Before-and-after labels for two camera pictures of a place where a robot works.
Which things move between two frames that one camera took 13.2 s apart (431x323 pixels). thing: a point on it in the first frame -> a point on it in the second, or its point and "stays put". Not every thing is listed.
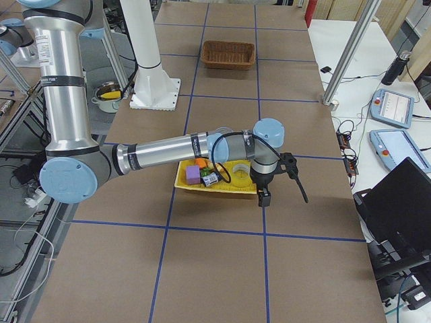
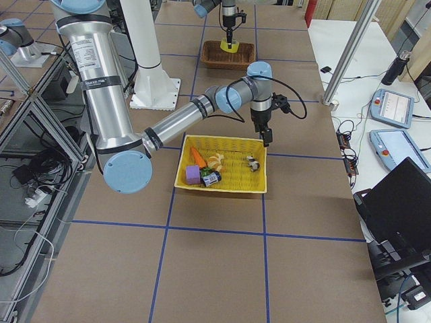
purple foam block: x=192 y=175 stays put
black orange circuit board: x=349 y=155 stays put
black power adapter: x=23 y=173 stays put
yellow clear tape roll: x=241 y=175 -> x=235 y=45
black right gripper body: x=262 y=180 -> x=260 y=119
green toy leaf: x=205 y=171 stays put
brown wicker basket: x=228 y=54 stays put
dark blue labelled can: x=211 y=178 stays put
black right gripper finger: x=264 y=198 -> x=267 y=136
